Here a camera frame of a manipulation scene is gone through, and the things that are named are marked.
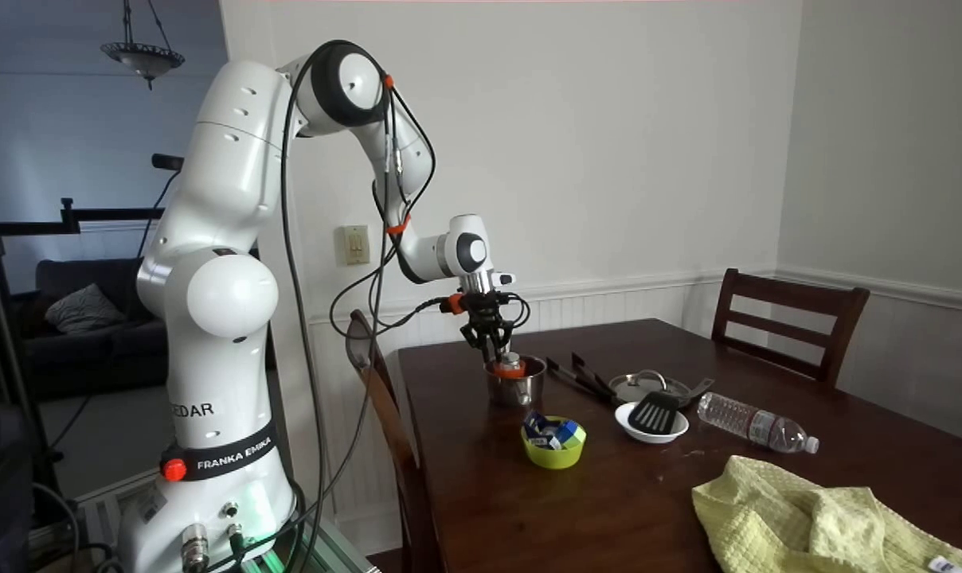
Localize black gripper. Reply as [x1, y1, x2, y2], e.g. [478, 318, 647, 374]
[460, 291, 530, 375]

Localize black tongs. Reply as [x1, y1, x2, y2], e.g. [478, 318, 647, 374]
[547, 352, 625, 410]

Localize blue items in bowl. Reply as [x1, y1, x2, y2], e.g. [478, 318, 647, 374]
[526, 415, 582, 449]

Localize yellow-green small bowl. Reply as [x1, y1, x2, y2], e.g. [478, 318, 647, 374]
[515, 415, 592, 475]

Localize black spatula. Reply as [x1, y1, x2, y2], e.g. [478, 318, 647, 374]
[625, 379, 719, 437]

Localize white shallow bowl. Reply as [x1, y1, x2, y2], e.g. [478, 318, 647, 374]
[613, 399, 695, 449]

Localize clear plastic water bottle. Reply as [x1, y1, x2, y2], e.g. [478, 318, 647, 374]
[695, 390, 825, 460]

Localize yellow-green cloth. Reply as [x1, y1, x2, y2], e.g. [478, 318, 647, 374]
[689, 454, 962, 573]

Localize dark sofa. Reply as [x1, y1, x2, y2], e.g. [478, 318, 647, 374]
[11, 255, 175, 404]

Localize grey pillow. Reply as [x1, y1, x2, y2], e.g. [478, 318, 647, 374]
[42, 281, 130, 338]

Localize hanging ceiling lamp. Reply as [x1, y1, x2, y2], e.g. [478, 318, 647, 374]
[98, 0, 188, 92]

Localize metal saucepan with handle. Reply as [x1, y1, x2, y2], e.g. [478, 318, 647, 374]
[483, 354, 550, 415]

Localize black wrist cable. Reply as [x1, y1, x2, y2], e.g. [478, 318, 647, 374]
[325, 72, 538, 345]

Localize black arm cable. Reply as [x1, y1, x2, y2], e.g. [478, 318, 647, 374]
[273, 59, 342, 573]

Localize black camera stand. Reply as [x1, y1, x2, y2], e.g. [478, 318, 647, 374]
[0, 149, 188, 504]

